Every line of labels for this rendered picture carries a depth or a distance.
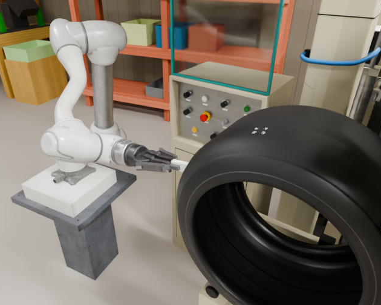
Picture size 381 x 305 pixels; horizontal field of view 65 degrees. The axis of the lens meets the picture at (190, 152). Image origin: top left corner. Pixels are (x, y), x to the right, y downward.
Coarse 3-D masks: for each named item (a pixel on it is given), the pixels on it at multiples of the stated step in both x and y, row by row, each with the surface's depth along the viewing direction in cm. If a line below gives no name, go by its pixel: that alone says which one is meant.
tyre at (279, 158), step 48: (240, 144) 64; (288, 144) 58; (336, 144) 58; (192, 192) 74; (240, 192) 103; (288, 192) 58; (336, 192) 54; (192, 240) 82; (240, 240) 104; (288, 240) 101; (240, 288) 92; (288, 288) 93; (336, 288) 87
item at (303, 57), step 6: (378, 48) 78; (300, 54) 85; (306, 54) 88; (372, 54) 74; (306, 60) 82; (312, 60) 80; (318, 60) 80; (324, 60) 79; (360, 60) 75; (366, 60) 74
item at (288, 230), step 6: (264, 216) 115; (270, 222) 112; (276, 222) 112; (276, 228) 112; (282, 228) 110; (288, 228) 110; (294, 228) 110; (288, 234) 110; (294, 234) 108; (300, 234) 107; (306, 234) 107; (300, 240) 108; (306, 240) 107; (312, 240) 105; (318, 240) 105
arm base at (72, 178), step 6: (84, 168) 170; (90, 168) 175; (54, 174) 170; (60, 174) 166; (66, 174) 165; (72, 174) 166; (78, 174) 167; (84, 174) 170; (54, 180) 165; (60, 180) 165; (66, 180) 166; (72, 180) 165; (78, 180) 167
